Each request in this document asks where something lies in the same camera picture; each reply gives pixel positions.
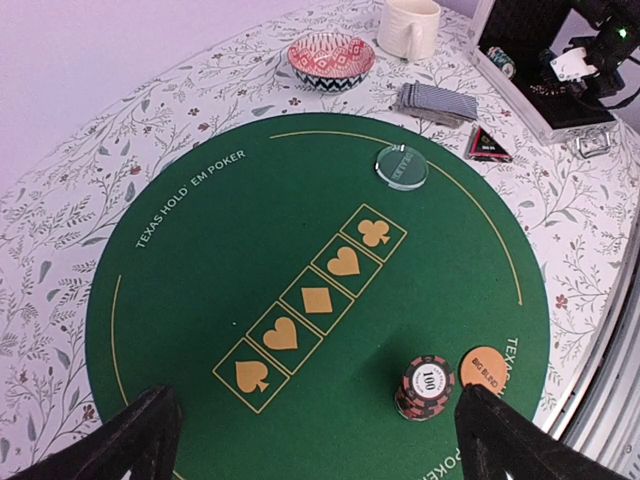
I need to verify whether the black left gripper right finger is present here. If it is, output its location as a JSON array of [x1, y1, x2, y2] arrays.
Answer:
[[455, 385, 622, 480]]

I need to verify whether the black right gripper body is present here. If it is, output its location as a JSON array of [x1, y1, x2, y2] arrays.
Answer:
[[539, 29, 625, 98]]

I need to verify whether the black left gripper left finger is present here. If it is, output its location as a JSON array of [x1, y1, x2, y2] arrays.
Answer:
[[13, 386, 181, 479]]

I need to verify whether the orange round blind button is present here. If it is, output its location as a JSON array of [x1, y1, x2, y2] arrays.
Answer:
[[459, 346, 507, 395]]

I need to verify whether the red chip stack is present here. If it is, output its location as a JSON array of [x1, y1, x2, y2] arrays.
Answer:
[[394, 355, 456, 422]]

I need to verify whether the clear green dealer button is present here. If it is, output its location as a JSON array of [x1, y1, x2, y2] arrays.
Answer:
[[374, 144, 429, 191]]

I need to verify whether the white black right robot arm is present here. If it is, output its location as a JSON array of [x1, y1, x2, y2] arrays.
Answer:
[[532, 1, 639, 111]]

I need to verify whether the aluminium poker chip case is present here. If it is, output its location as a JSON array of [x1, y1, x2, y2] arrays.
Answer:
[[468, 1, 616, 145]]

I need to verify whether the green chip stack in case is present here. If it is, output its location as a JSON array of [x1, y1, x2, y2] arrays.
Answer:
[[486, 46, 516, 79]]

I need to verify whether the red black triangle token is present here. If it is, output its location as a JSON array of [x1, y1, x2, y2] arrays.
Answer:
[[466, 126, 512, 163]]

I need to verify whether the floral white tablecloth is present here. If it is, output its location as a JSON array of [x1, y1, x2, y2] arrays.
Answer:
[[1, 1, 639, 478]]

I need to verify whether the round green poker mat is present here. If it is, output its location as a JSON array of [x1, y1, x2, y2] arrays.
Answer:
[[86, 114, 550, 479]]

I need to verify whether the cream ceramic mug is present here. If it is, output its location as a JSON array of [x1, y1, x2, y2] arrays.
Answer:
[[377, 0, 441, 62]]

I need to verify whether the red patterned small bowl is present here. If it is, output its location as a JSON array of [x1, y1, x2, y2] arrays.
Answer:
[[287, 33, 376, 94]]

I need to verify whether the aluminium front rail frame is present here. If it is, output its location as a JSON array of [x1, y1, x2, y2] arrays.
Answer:
[[543, 217, 639, 479]]

